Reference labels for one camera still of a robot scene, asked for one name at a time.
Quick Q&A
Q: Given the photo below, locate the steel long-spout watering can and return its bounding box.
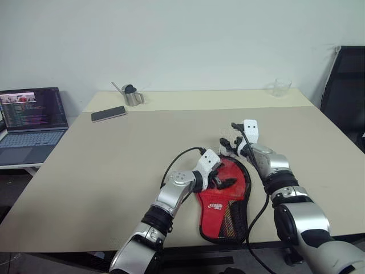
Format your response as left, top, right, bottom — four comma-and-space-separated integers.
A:
111, 81, 146, 107

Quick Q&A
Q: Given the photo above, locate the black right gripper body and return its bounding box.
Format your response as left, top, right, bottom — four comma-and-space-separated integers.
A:
232, 133, 247, 152

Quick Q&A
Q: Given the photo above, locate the black smartphone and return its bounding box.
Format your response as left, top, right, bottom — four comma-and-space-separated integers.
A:
91, 105, 127, 123

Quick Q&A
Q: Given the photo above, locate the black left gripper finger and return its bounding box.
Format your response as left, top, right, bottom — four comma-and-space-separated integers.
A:
217, 178, 238, 190

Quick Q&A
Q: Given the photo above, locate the red table tennis paddle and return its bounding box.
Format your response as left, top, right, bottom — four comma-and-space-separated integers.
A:
212, 158, 248, 238

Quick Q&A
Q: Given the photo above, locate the black table frame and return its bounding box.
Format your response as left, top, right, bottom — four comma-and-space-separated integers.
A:
0, 241, 305, 268

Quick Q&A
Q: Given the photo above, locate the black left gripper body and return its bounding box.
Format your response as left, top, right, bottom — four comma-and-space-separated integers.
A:
206, 167, 224, 191

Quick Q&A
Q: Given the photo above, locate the open grey laptop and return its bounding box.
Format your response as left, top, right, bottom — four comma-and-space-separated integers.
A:
0, 86, 70, 167

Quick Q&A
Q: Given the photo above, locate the clear glass cup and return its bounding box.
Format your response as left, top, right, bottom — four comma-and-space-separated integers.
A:
266, 78, 293, 98

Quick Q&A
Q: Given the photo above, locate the black and red paddle case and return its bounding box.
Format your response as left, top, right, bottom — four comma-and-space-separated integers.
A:
193, 154, 252, 244

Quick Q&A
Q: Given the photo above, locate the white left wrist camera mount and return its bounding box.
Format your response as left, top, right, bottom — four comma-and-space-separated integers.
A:
193, 148, 223, 191

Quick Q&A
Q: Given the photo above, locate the black mesh office chair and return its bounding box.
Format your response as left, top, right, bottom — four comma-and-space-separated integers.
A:
319, 45, 365, 145

